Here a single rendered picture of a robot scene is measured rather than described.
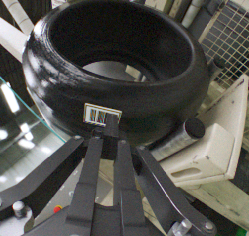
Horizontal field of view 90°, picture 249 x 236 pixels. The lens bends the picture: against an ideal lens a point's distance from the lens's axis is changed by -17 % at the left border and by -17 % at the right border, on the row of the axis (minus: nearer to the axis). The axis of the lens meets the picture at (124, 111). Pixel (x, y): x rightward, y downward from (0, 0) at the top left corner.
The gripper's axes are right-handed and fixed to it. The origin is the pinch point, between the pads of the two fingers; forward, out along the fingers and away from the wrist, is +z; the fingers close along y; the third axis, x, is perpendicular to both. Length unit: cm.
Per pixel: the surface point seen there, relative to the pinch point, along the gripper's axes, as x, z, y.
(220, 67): 15.0, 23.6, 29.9
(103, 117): -0.6, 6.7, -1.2
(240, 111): 4.8, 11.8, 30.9
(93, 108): 0.8, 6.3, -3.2
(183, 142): -3.6, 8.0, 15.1
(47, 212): -75, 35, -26
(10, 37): 16, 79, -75
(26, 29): 29, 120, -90
